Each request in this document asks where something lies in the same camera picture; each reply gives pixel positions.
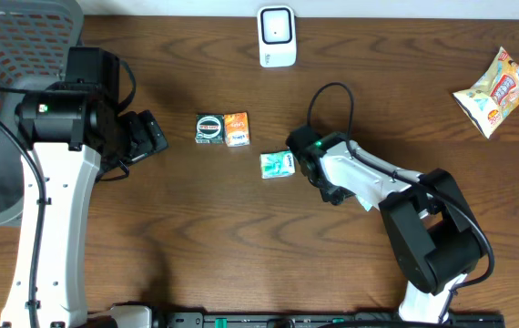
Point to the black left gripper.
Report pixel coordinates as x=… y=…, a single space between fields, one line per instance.
x=145 y=143

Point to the yellow blue snack bag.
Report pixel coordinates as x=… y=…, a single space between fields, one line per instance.
x=490 y=100

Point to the round black lidded cup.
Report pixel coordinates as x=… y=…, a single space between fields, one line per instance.
x=209 y=129

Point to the green tissue pack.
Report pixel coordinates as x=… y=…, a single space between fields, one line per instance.
x=277 y=165

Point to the teal candy wrapper bag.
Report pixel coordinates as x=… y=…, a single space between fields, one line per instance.
x=365 y=204

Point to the white barcode scanner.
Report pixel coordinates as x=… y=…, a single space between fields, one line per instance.
x=277 y=36

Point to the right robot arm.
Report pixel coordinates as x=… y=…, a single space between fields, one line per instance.
x=434 y=236

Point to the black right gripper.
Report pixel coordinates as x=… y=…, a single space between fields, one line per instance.
x=332 y=199

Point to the orange juice carton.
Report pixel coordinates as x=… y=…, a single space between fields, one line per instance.
x=236 y=127

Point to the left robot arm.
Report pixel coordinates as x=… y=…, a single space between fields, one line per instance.
x=74 y=138

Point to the grey plastic mesh basket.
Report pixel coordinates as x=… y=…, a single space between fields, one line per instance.
x=35 y=36

